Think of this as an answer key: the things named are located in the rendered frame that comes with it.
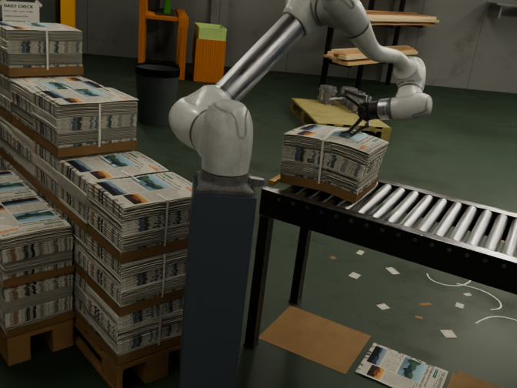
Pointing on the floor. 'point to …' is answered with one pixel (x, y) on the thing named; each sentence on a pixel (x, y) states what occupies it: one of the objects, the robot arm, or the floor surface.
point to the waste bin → (155, 91)
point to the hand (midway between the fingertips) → (334, 115)
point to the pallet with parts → (336, 112)
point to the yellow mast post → (66, 12)
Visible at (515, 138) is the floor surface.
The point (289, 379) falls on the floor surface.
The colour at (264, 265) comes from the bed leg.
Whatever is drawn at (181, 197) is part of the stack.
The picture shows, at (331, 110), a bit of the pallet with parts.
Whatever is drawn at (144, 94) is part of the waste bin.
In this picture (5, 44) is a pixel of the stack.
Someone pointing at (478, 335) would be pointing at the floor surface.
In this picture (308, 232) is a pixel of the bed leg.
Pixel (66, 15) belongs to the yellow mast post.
